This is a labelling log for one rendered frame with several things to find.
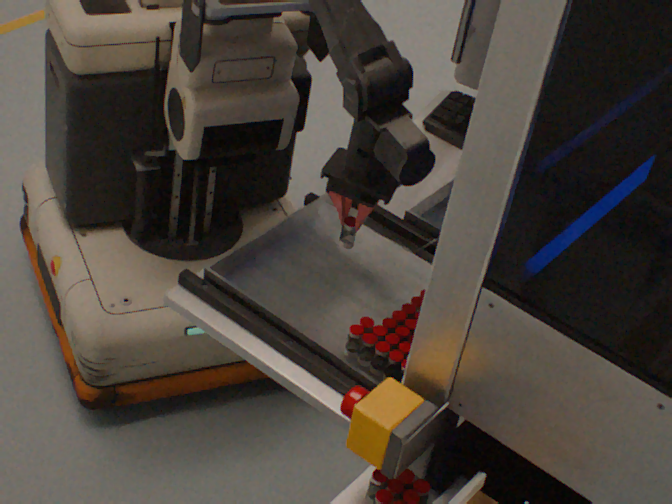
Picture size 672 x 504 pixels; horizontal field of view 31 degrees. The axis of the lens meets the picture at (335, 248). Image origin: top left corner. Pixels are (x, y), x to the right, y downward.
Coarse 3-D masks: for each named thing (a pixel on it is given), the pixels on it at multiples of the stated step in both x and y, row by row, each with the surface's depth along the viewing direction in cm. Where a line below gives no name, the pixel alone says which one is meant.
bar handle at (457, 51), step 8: (464, 0) 225; (472, 0) 224; (464, 8) 226; (472, 8) 225; (464, 16) 226; (472, 16) 226; (464, 24) 227; (464, 32) 228; (472, 32) 233; (456, 40) 230; (464, 40) 229; (456, 48) 231; (464, 48) 231; (456, 56) 232
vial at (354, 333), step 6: (354, 330) 161; (360, 330) 161; (348, 336) 162; (354, 336) 161; (360, 336) 161; (348, 342) 162; (354, 342) 161; (360, 342) 162; (348, 348) 162; (354, 348) 162; (348, 354) 163; (354, 354) 163
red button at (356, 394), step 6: (354, 390) 140; (360, 390) 140; (366, 390) 141; (348, 396) 139; (354, 396) 139; (360, 396) 139; (342, 402) 140; (348, 402) 139; (354, 402) 139; (342, 408) 140; (348, 408) 139; (342, 414) 140; (348, 414) 139
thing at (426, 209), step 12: (432, 192) 191; (444, 192) 195; (420, 204) 189; (432, 204) 193; (444, 204) 195; (408, 216) 187; (420, 216) 191; (432, 216) 192; (420, 228) 186; (432, 228) 185
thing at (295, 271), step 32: (288, 224) 181; (320, 224) 186; (224, 256) 171; (256, 256) 177; (288, 256) 178; (320, 256) 180; (352, 256) 181; (384, 256) 182; (416, 256) 178; (224, 288) 168; (256, 288) 172; (288, 288) 173; (320, 288) 174; (352, 288) 175; (384, 288) 176; (416, 288) 177; (288, 320) 167; (320, 320) 168; (352, 320) 169; (320, 352) 160
